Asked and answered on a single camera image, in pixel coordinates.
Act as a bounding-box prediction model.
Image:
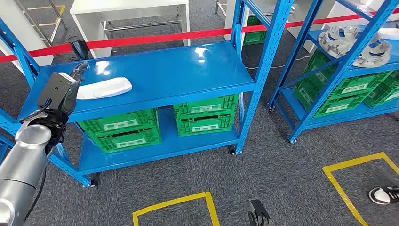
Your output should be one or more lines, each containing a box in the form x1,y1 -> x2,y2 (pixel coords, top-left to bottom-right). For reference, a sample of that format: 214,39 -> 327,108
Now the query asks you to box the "right dark robot hand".
247,199 -> 271,226

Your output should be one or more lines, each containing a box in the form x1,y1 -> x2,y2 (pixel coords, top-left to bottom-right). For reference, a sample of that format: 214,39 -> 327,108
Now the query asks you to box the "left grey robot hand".
61,62 -> 90,115

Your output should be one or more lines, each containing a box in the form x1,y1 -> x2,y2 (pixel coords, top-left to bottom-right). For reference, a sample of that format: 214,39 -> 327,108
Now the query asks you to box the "white plastic shell part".
377,28 -> 399,40
75,77 -> 133,100

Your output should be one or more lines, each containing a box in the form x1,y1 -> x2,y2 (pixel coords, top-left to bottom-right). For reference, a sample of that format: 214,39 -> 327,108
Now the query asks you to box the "blue metal shelf rack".
0,0 -> 295,189
268,0 -> 399,144

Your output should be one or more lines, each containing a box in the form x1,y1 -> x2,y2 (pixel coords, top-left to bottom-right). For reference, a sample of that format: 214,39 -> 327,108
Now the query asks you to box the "green plastic crate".
363,82 -> 399,109
173,94 -> 239,119
243,16 -> 268,46
77,108 -> 160,134
175,112 -> 237,137
377,70 -> 399,93
303,49 -> 393,97
90,126 -> 162,154
293,74 -> 370,119

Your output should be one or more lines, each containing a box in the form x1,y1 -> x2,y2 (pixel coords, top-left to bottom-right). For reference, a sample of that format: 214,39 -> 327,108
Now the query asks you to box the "red barrier belt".
0,8 -> 399,65

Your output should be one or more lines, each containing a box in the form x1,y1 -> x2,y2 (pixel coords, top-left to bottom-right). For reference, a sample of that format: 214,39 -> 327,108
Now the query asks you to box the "white cabinet panel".
0,0 -> 54,76

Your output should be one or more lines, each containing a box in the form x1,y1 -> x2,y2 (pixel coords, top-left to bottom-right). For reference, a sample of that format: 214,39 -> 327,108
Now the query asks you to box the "black and white sneaker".
368,186 -> 399,206

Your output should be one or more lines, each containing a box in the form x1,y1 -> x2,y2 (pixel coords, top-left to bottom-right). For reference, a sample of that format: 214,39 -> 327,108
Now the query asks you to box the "black-topped stanchion post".
68,36 -> 92,61

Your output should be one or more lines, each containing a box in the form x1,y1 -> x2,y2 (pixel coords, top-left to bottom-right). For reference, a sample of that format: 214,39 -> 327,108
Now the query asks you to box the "white floor cable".
244,55 -> 312,70

